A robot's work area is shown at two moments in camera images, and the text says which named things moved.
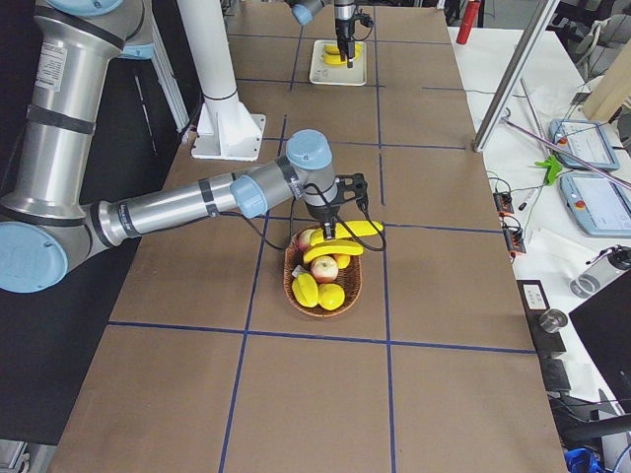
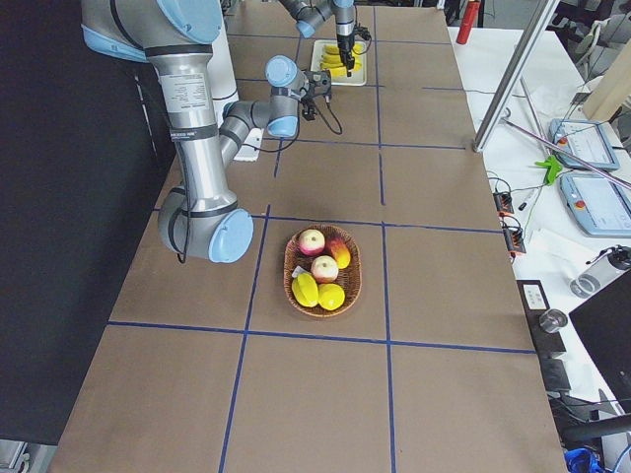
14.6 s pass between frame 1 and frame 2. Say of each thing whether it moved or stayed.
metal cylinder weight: stayed
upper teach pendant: stayed
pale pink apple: stayed
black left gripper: stayed
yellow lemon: stayed
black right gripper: moved
